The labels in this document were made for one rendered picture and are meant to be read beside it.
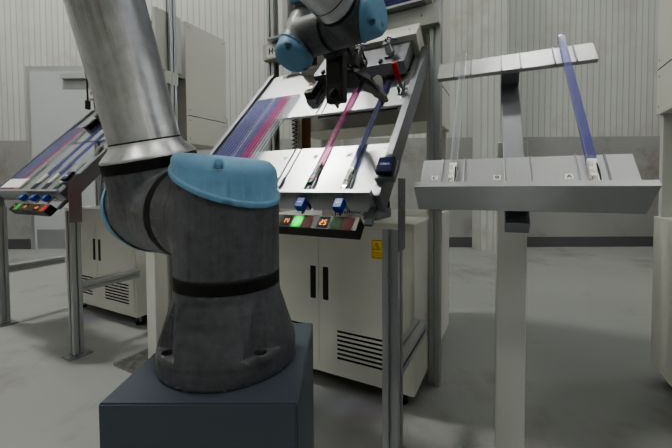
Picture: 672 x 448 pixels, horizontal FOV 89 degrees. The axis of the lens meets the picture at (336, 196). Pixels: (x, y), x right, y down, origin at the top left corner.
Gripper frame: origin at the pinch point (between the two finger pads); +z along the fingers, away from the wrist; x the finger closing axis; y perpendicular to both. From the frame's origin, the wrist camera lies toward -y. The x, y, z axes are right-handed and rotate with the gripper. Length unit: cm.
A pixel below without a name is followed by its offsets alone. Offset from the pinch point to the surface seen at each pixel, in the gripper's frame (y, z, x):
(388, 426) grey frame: -75, 28, -12
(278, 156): -11.2, 5.4, 28.3
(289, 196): -27.7, 0.6, 15.6
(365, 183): -22.9, 2.4, -4.7
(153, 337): -74, 42, 96
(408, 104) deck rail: 7.2, 9.0, -10.0
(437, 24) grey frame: 49, 16, -13
